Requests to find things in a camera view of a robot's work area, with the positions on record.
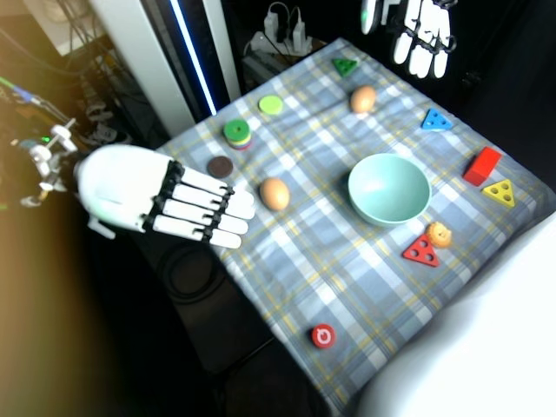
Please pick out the orange lion biscuit toy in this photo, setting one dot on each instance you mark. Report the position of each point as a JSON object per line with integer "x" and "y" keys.
{"x": 438, "y": 234}

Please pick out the green sandwich cookie toy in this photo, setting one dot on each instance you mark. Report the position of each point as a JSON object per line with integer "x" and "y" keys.
{"x": 270, "y": 104}

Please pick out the brown egg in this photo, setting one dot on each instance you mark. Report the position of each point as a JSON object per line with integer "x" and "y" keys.
{"x": 274, "y": 193}
{"x": 363, "y": 99}

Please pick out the teal bowl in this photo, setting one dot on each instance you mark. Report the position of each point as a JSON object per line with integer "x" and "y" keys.
{"x": 388, "y": 189}

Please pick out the white power strip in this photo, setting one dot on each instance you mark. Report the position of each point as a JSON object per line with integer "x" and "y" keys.
{"x": 260, "y": 42}

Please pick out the white plug adapter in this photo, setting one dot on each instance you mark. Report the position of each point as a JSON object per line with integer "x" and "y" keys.
{"x": 272, "y": 21}
{"x": 298, "y": 35}

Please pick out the red disc with white print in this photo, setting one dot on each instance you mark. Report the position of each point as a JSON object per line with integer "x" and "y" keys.
{"x": 323, "y": 335}

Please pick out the white robot body shell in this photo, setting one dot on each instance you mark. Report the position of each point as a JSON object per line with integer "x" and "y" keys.
{"x": 478, "y": 339}

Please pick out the green triangle block with holes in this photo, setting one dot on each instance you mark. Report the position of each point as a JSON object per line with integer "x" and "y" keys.
{"x": 345, "y": 66}

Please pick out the red triangle block with holes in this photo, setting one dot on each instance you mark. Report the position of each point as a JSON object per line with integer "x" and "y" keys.
{"x": 420, "y": 253}

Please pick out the blue triangle block with holes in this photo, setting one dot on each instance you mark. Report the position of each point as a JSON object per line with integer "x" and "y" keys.
{"x": 435, "y": 121}

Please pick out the blue plaid cloth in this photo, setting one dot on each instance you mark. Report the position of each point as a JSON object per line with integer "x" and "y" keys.
{"x": 330, "y": 269}

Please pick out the white column with blue light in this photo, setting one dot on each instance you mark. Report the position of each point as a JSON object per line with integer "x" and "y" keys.
{"x": 143, "y": 56}

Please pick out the yellow triangle block with holes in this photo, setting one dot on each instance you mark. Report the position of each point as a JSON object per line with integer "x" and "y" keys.
{"x": 499, "y": 193}

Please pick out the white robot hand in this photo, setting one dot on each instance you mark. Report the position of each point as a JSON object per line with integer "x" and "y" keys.
{"x": 121, "y": 187}
{"x": 423, "y": 26}

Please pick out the red rectangular block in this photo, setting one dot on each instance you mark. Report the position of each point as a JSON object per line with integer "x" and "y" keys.
{"x": 481, "y": 167}

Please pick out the brown sandwich cookie toy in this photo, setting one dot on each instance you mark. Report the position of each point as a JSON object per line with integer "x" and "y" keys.
{"x": 220, "y": 167}

